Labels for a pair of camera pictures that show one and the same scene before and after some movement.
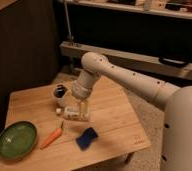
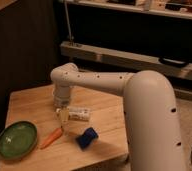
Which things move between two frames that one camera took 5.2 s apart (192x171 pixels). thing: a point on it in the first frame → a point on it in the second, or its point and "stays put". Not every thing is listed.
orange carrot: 53,137 stays put
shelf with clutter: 188,9 stays put
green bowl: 16,140 stays put
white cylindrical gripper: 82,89 → 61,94
